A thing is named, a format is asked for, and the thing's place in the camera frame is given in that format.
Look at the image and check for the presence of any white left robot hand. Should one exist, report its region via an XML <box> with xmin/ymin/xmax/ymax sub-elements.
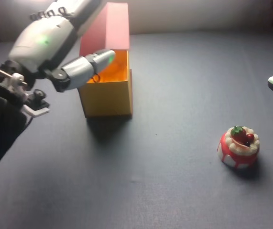
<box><xmin>7</xmin><ymin>0</ymin><xmax>117</xmax><ymax>94</ymax></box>

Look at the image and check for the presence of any toy strawberry cake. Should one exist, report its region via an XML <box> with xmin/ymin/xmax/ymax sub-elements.
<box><xmin>216</xmin><ymin>125</ymin><xmax>261</xmax><ymax>169</ymax></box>

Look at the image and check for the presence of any red box with yellow inside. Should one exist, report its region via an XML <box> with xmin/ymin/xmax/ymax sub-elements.
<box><xmin>79</xmin><ymin>2</ymin><xmax>133</xmax><ymax>119</ymax></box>

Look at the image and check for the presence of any grey table cloth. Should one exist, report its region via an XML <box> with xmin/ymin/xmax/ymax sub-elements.
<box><xmin>0</xmin><ymin>28</ymin><xmax>273</xmax><ymax>229</ymax></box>

